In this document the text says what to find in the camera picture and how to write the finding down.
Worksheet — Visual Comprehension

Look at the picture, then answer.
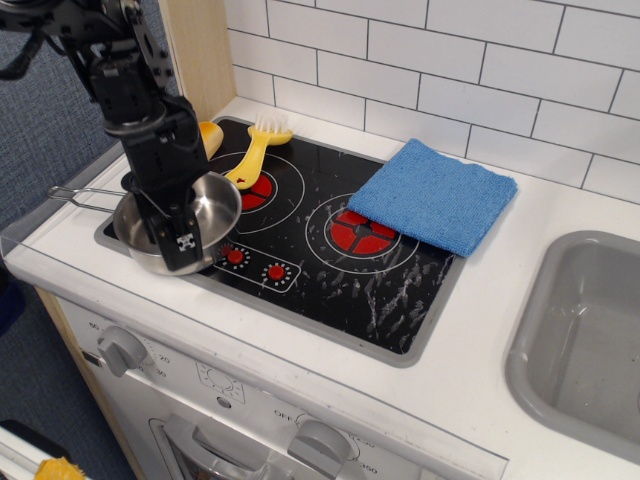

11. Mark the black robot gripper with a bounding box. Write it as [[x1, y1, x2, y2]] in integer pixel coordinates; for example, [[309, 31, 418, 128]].
[[104, 95, 209, 273]]

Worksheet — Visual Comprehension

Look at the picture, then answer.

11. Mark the stainless steel pot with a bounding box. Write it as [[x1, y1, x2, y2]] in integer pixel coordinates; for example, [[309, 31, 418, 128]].
[[48, 172, 242, 276]]

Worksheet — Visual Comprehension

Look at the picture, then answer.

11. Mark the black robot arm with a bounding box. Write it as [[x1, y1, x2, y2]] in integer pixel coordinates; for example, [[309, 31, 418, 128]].
[[1, 1, 208, 274]]

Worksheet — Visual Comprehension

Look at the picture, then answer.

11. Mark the yellow toy bread loaf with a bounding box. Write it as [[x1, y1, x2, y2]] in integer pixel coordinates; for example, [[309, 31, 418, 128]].
[[199, 121, 224, 160]]

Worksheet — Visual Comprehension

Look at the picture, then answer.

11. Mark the left grey oven knob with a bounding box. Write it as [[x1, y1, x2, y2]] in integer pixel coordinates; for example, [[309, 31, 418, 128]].
[[98, 326, 147, 378]]

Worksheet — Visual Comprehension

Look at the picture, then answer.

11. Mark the grey oven knob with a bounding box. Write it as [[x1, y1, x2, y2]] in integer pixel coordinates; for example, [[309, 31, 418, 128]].
[[98, 326, 147, 378], [287, 420, 352, 479]]

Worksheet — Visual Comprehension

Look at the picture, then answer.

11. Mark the yellow dish brush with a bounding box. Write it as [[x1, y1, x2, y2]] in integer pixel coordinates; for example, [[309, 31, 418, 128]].
[[225, 111, 293, 191]]

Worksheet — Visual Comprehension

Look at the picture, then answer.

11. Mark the white toy oven front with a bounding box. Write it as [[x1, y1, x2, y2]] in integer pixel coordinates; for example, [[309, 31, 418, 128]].
[[58, 300, 507, 479]]

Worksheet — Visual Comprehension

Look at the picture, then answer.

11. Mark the blue folded cloth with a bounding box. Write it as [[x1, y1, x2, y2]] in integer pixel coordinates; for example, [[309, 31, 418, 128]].
[[348, 139, 518, 257]]

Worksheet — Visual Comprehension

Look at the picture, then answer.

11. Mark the yellow object bottom left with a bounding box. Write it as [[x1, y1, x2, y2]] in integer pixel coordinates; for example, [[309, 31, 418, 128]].
[[34, 457, 87, 480]]

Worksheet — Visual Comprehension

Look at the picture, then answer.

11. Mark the right grey oven knob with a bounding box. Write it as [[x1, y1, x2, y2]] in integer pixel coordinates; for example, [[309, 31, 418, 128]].
[[287, 420, 352, 479]]

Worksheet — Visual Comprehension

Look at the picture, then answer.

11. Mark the grey sink basin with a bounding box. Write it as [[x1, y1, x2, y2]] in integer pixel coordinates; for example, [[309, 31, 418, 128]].
[[506, 231, 639, 463]]

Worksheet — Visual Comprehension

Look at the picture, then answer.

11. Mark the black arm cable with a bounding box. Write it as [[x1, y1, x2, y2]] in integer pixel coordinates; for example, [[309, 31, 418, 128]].
[[0, 29, 49, 82]]

